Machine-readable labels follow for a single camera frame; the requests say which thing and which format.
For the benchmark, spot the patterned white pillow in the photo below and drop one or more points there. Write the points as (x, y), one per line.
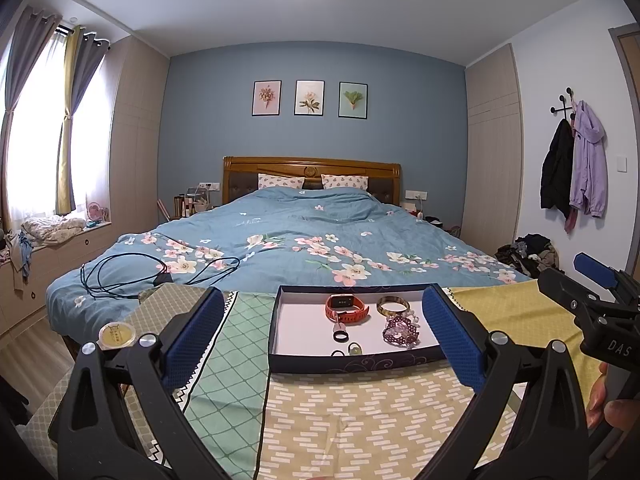
(280, 181)
(345, 181)

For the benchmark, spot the small pink fan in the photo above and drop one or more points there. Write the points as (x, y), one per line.
(96, 213)

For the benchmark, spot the orange smartwatch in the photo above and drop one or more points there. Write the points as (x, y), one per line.
(331, 311)

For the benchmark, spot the green leaf framed picture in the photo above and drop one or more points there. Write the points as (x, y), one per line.
(353, 99)

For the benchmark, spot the wooden headboard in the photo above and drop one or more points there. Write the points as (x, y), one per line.
(310, 166)

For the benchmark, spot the person's right hand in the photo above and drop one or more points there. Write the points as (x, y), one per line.
(597, 397)

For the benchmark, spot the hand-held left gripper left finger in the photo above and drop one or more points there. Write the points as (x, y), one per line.
(192, 340)

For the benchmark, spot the white wall socket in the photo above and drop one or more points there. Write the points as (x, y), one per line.
(209, 186)
(416, 194)

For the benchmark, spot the black jacket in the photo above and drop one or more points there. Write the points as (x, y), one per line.
(556, 170)

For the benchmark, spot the tall beige wardrobe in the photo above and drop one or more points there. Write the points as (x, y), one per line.
(492, 160)

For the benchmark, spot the pink garment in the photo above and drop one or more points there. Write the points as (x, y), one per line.
(571, 219)

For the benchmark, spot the bed with blue floral duvet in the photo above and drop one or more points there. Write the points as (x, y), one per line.
(300, 230)

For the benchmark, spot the white flower framed picture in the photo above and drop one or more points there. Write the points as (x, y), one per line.
(309, 98)

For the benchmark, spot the dark blue jewelry box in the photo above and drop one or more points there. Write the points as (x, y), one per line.
(305, 330)

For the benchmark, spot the white light switch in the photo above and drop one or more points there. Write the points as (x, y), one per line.
(621, 163)

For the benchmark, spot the beige window seat cabinet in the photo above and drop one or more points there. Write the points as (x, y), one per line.
(55, 270)

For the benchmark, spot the nightstand with small objects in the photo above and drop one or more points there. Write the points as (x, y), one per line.
(432, 217)

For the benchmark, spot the pile of clothes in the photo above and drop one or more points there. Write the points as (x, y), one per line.
(527, 255)

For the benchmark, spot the black wall coat rack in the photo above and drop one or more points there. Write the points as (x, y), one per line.
(562, 105)

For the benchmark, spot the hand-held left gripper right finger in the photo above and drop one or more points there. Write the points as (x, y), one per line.
(452, 340)

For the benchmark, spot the black power adapter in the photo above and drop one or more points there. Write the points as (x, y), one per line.
(163, 279)

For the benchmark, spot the beige wall cabinet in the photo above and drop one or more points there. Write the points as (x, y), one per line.
(137, 150)

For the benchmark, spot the amber bangle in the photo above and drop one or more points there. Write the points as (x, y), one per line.
(380, 306)

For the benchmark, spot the crumpled light blanket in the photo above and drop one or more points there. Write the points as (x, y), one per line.
(50, 230)

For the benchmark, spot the purple jacket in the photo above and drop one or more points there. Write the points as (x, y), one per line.
(590, 160)

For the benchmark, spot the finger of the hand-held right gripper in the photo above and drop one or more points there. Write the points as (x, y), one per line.
(570, 295)
(595, 270)

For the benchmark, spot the patchwork tablecloth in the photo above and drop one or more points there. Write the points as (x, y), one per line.
(325, 420)

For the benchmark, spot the cluster of cosmetic bottles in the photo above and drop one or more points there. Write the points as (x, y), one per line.
(192, 204)

